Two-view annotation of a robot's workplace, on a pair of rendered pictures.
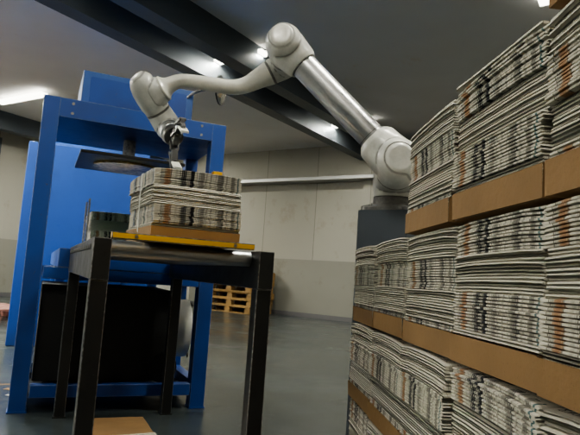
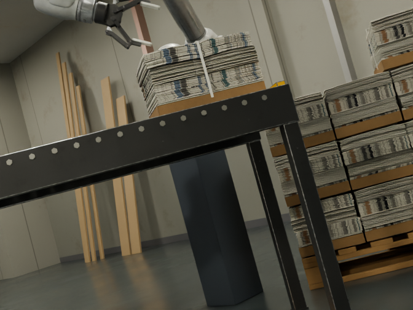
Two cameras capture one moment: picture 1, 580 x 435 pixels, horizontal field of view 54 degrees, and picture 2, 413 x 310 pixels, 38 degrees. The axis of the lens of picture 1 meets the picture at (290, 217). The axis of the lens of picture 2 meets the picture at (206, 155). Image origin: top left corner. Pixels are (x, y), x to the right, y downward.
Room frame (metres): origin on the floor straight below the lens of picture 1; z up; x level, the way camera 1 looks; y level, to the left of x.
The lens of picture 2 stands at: (1.46, 2.41, 0.56)
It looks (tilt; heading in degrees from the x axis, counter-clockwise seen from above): 3 degrees up; 284
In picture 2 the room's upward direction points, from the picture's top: 15 degrees counter-clockwise
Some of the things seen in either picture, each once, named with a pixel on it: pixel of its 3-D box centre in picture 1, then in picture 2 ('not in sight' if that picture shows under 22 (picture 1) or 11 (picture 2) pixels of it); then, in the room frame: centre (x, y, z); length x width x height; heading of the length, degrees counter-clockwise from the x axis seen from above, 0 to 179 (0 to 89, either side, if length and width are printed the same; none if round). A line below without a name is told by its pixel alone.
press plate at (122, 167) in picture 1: (127, 167); not in sight; (3.26, 0.96, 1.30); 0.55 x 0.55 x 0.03; 23
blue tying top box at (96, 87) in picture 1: (133, 108); not in sight; (3.26, 0.96, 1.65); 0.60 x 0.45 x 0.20; 113
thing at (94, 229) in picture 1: (110, 234); not in sight; (3.79, 1.19, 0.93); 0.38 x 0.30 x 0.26; 23
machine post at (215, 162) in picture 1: (206, 262); not in sight; (3.16, 0.44, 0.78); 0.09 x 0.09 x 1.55; 23
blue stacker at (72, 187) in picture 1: (91, 233); not in sight; (5.78, 2.00, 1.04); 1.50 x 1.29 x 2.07; 23
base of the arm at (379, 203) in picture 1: (387, 205); not in sight; (2.21, -0.38, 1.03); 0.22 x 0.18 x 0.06; 57
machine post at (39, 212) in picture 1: (34, 249); not in sight; (2.81, 1.24, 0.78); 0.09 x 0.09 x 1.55; 23
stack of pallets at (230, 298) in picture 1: (241, 291); not in sight; (11.29, 0.86, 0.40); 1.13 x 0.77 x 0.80; 57
